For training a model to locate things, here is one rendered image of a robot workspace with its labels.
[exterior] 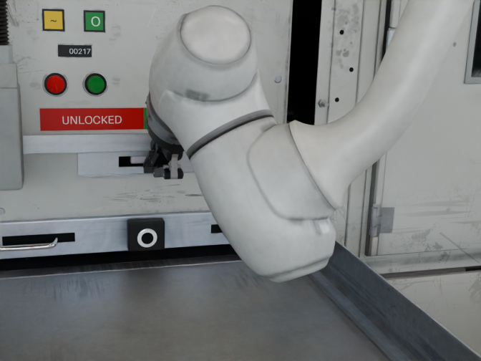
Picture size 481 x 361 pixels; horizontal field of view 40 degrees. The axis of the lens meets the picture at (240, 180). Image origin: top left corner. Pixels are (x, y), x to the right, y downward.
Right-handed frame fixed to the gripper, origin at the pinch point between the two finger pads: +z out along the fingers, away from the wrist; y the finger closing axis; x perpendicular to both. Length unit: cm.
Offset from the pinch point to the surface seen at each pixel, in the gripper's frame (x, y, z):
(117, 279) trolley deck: -6.2, 16.5, 8.2
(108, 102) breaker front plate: -6.4, -10.7, 2.3
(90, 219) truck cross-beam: -9.6, 6.2, 10.7
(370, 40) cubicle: 36.0, -17.8, -7.0
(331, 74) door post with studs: 29.5, -12.9, -4.1
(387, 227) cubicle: 41.3, 11.1, 7.2
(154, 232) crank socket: 0.5, 9.2, 9.4
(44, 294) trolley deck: -17.0, 18.1, 5.5
